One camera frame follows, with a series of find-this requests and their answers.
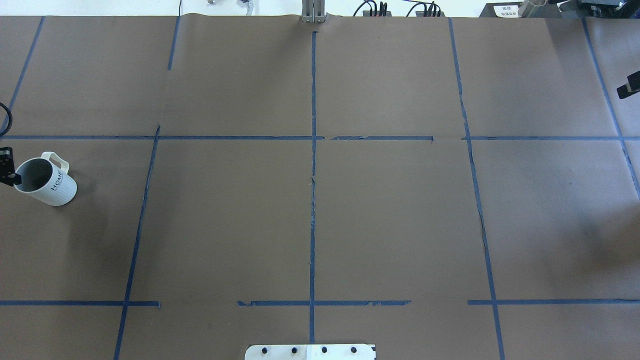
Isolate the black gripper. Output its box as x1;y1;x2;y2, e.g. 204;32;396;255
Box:
0;146;22;187

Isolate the white mug with handle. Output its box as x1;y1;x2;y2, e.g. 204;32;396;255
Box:
14;152;78;207

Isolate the small metal cup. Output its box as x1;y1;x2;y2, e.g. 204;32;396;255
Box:
518;0;548;18

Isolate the aluminium frame post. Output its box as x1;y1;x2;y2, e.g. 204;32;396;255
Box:
301;0;327;24

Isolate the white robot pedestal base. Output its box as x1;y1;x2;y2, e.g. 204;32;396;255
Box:
244;343;377;360

